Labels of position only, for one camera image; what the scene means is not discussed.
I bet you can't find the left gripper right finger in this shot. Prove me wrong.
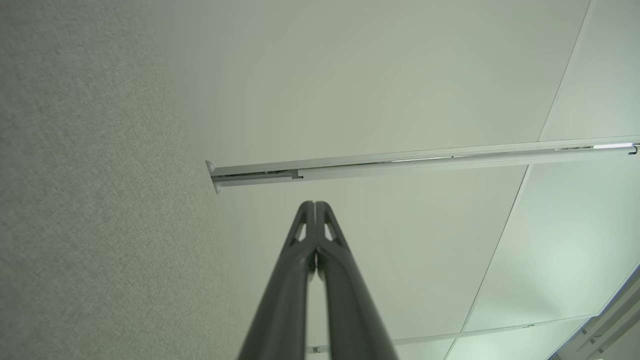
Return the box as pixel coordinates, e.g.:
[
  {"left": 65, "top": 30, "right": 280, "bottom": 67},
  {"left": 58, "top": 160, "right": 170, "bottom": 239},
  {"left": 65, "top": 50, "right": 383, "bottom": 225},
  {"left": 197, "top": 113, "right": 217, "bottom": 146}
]
[{"left": 314, "top": 200, "right": 400, "bottom": 360}]

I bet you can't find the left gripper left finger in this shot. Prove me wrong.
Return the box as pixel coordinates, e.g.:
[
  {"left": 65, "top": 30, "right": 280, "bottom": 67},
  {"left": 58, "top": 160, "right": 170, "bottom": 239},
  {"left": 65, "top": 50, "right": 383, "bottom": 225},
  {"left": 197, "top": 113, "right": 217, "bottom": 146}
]
[{"left": 237, "top": 200, "right": 318, "bottom": 360}]

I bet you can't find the grey ceiling track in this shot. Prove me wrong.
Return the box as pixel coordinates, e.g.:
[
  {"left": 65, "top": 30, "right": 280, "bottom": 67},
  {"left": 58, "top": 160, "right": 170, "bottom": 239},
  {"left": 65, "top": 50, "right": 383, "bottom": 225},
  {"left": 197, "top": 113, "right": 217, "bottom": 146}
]
[{"left": 547, "top": 260, "right": 640, "bottom": 360}]

